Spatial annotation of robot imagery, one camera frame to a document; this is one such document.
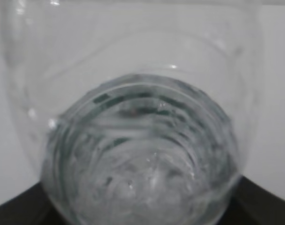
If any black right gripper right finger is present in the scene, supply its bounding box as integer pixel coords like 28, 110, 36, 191
223, 177, 285, 225

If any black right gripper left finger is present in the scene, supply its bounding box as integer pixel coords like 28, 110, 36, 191
0, 182, 69, 225

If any clear green-label water bottle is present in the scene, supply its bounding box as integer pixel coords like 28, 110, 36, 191
0, 0, 262, 225

